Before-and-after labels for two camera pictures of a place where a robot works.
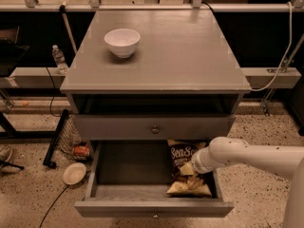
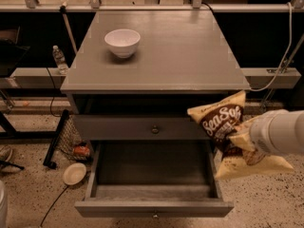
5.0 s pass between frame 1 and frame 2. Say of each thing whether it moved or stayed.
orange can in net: stayed
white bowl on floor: stayed
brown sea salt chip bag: moved
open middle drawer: stayed
